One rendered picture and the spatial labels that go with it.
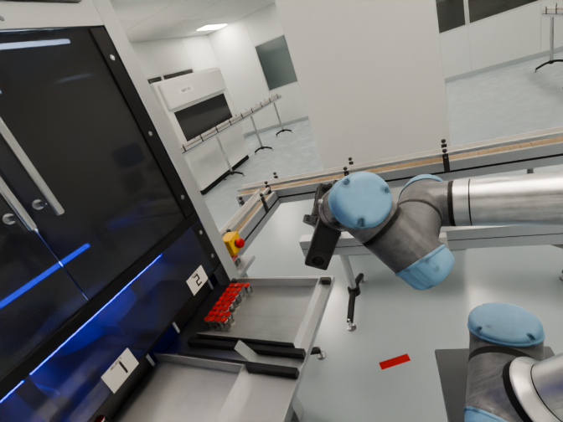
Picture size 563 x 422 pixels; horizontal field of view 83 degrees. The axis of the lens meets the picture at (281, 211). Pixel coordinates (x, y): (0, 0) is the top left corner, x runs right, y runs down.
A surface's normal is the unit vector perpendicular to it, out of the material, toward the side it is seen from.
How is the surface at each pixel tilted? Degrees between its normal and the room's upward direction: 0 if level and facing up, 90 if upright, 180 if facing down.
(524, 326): 8
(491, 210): 85
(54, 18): 90
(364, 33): 90
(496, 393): 52
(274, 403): 0
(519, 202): 65
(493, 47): 90
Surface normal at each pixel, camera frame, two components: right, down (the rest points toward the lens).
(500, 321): -0.25, -0.92
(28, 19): 0.88, -0.11
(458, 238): -0.36, 0.50
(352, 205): 0.04, -0.10
